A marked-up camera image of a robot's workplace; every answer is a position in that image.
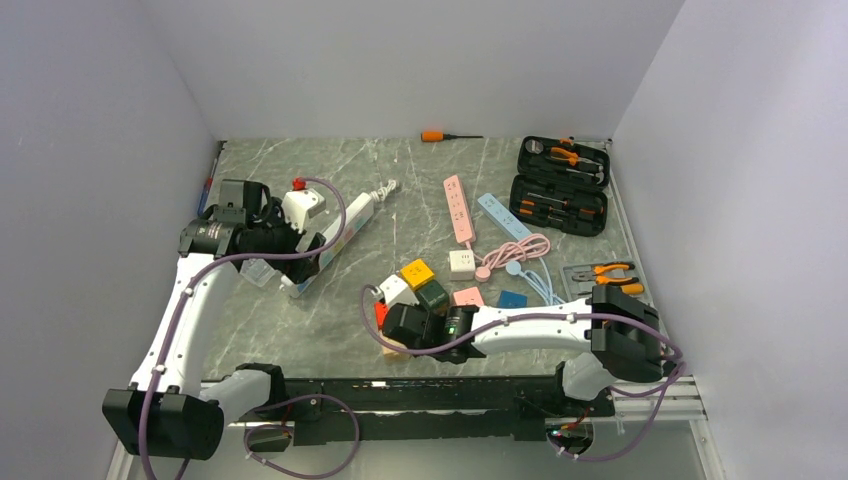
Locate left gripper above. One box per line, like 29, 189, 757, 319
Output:
247, 198, 325, 283

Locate yellow cube socket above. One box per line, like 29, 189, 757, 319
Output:
399, 258, 435, 292

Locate pink cube socket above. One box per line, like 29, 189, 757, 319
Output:
452, 287, 485, 307

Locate white cube socket top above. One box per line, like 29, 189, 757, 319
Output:
448, 249, 476, 281

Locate blue cube socket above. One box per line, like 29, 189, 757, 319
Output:
497, 290, 528, 309

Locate white long power strip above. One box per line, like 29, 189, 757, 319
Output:
280, 193, 376, 297

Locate pink power strip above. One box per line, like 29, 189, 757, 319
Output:
443, 175, 476, 249

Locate light blue power strip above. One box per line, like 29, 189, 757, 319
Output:
477, 193, 532, 242

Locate pink cable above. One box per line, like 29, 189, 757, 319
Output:
474, 233, 552, 285

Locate grey tool case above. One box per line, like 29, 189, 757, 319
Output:
550, 260, 660, 324

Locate black tool case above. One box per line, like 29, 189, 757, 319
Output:
508, 136, 611, 237

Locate red cube socket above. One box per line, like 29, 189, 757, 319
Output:
374, 300, 388, 332

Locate beige cube socket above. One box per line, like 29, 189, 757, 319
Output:
381, 338, 411, 364

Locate dark green cube socket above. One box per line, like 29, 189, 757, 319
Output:
415, 280, 450, 315

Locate clear plastic parts box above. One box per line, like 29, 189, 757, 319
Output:
240, 258, 276, 288

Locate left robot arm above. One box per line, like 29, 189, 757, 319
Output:
102, 179, 332, 460

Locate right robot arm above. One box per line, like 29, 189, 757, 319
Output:
379, 285, 668, 415

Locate red blue pen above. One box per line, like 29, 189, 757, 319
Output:
196, 161, 217, 216

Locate orange pliers in grey case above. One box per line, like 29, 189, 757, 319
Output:
571, 262, 640, 286

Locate orange pliers in black case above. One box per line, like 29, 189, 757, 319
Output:
547, 147, 580, 167

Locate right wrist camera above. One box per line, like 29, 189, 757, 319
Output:
378, 274, 419, 308

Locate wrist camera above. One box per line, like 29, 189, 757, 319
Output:
378, 274, 419, 308
281, 178, 326, 233

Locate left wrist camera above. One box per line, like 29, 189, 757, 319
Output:
281, 178, 326, 233

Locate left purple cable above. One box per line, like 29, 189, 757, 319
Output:
137, 175, 362, 480

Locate purple cable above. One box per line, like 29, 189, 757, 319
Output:
137, 175, 362, 480
359, 284, 689, 465

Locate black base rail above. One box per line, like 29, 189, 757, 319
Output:
240, 375, 615, 446

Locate orange handled screwdriver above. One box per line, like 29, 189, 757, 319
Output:
420, 131, 483, 143

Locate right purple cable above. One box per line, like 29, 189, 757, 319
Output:
359, 284, 689, 465

